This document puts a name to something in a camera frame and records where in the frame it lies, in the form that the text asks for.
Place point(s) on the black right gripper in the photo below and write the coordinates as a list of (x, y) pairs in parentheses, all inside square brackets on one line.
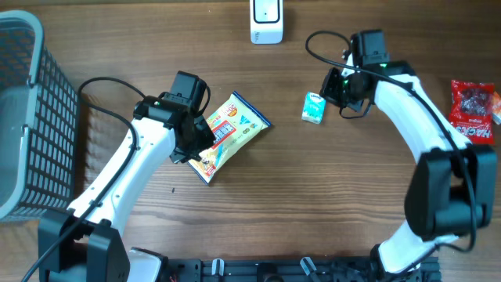
[(328, 91)]

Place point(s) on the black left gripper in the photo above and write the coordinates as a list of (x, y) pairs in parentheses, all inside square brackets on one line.
[(207, 140)]

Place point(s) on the teal tissue pack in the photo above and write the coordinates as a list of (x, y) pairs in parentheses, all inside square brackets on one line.
[(313, 109)]

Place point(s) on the cream snack bag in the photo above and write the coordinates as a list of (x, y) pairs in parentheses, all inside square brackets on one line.
[(234, 124)]

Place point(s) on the red snack packet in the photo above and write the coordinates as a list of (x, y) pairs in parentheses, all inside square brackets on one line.
[(471, 112)]

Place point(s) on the orange small box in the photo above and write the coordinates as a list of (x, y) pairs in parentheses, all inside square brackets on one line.
[(496, 108)]

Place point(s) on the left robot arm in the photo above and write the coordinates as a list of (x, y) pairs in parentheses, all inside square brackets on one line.
[(84, 243)]

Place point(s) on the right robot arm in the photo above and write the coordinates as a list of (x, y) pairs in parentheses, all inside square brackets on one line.
[(451, 193)]

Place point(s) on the white barcode scanner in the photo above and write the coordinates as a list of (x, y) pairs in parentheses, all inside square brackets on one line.
[(266, 22)]

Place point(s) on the grey plastic shopping basket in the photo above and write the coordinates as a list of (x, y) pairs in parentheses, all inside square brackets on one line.
[(39, 123)]

